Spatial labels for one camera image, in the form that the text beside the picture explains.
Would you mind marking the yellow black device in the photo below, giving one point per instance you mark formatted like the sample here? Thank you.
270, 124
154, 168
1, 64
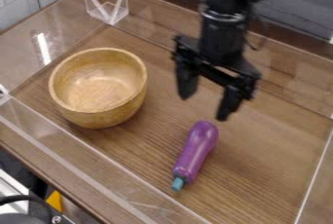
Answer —
66, 212

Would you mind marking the clear acrylic corner bracket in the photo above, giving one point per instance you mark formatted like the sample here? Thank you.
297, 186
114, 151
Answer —
108, 12

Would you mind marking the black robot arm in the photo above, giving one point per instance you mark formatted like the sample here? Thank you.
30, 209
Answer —
232, 7

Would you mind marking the clear acrylic tray wall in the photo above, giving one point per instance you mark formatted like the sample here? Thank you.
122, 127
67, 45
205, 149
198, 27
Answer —
104, 188

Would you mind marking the brown wooden bowl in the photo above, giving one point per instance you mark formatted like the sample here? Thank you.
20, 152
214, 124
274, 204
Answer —
98, 87

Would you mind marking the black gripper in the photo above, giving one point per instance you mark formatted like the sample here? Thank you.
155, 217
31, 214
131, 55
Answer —
214, 56

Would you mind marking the purple toy eggplant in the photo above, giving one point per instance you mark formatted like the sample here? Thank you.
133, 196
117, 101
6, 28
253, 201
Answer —
199, 144

